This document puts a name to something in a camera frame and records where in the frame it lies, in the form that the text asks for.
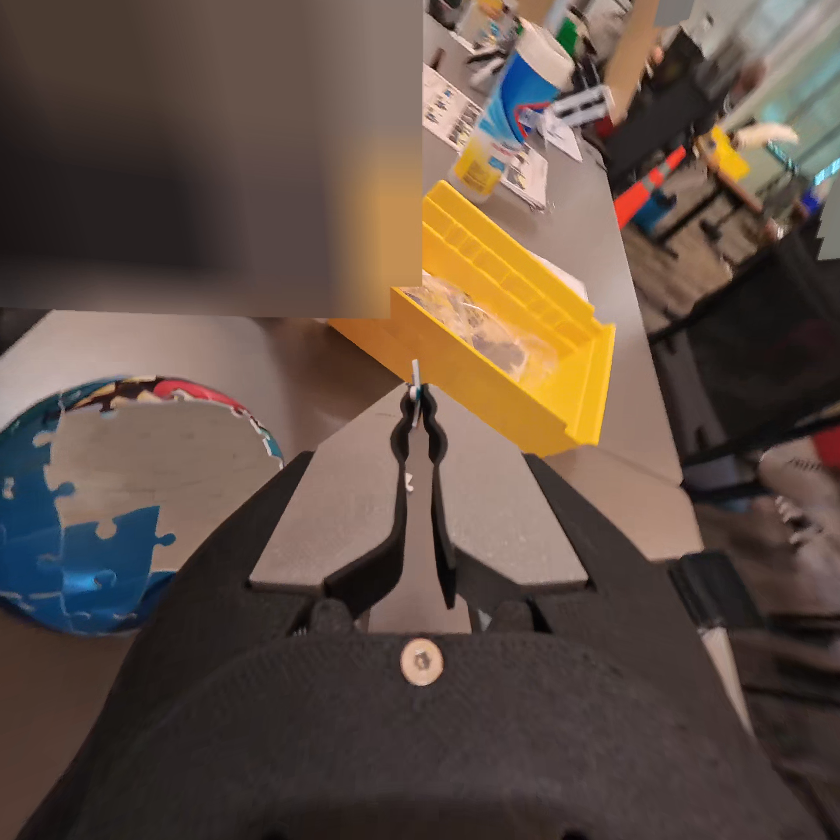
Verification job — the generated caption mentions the blue floor container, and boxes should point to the blue floor container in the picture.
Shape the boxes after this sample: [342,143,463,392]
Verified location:
[633,190,678,236]

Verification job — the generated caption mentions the white sneaker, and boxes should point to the white sneaker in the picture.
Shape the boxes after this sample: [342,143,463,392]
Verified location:
[758,440,840,592]

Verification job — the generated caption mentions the black battery device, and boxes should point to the black battery device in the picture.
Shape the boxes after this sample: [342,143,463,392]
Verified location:
[668,550,765,634]

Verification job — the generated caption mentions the clear plastic bag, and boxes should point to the clear plastic bag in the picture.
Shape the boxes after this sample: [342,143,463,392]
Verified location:
[423,272,562,388]

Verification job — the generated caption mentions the disinfectant wipes canister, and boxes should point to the disinfectant wipes canister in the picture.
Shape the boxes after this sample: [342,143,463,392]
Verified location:
[453,29,575,204]

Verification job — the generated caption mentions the orange traffic cone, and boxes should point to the orange traffic cone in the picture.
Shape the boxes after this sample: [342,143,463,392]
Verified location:
[612,144,689,227]

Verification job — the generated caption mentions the printed paper sheet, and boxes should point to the printed paper sheet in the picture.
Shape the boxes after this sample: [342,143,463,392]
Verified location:
[423,62,487,151]
[499,141,551,211]

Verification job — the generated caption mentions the black office chair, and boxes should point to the black office chair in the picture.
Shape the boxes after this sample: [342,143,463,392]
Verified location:
[646,223,840,473]

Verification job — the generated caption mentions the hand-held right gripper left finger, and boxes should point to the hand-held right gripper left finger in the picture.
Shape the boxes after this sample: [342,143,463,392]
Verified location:
[248,385,417,618]

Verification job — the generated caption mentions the yellow plastic storage bin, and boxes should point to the yellow plastic storage bin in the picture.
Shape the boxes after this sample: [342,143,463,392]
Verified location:
[328,180,618,458]

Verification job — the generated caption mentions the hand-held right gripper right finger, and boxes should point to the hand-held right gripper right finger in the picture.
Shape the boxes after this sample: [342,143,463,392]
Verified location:
[420,385,589,626]

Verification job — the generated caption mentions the white folding stand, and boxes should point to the white folding stand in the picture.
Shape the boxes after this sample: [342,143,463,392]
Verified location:
[541,84,618,132]

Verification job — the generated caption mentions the tan desk divider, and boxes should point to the tan desk divider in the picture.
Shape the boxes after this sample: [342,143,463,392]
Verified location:
[604,0,664,126]

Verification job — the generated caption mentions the blue puzzle ball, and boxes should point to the blue puzzle ball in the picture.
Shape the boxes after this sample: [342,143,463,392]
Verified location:
[0,374,286,639]

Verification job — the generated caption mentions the small yellow bin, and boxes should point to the small yellow bin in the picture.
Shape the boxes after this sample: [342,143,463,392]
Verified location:
[707,126,750,183]

